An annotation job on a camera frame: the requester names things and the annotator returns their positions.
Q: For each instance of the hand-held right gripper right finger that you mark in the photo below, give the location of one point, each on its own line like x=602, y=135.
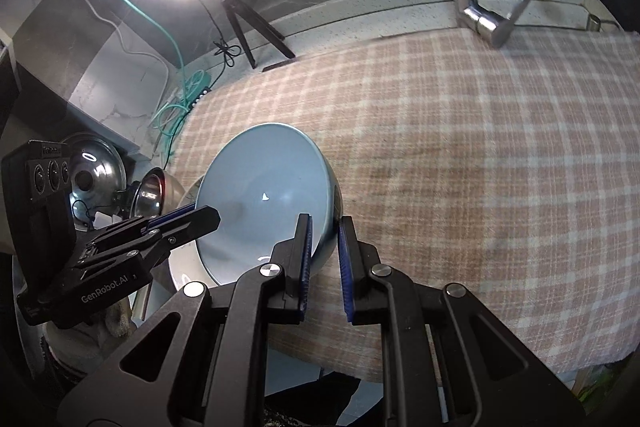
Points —
x=345, y=277

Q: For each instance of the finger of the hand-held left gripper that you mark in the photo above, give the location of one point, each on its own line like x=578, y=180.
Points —
x=172, y=214
x=190, y=222

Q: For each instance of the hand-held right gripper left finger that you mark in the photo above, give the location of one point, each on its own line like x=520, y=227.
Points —
x=306, y=267

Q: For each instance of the red steel-lined bowl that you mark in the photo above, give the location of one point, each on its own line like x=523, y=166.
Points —
x=150, y=194

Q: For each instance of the white oval plate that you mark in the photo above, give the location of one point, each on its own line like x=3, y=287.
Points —
x=185, y=267

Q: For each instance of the large stainless steel bowl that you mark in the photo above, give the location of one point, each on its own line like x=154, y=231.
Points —
x=100, y=172

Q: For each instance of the pale blue bowl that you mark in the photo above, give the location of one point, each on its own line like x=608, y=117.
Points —
x=260, y=172

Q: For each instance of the black power strip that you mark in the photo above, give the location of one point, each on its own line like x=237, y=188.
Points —
x=200, y=94

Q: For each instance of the dark cloth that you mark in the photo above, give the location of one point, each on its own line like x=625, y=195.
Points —
x=325, y=399

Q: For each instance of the pink checked blanket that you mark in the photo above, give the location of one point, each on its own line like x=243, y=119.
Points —
x=450, y=157

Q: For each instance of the black tripod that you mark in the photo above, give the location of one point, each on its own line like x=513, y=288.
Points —
x=240, y=27

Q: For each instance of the green packet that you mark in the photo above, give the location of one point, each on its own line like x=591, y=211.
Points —
x=595, y=382

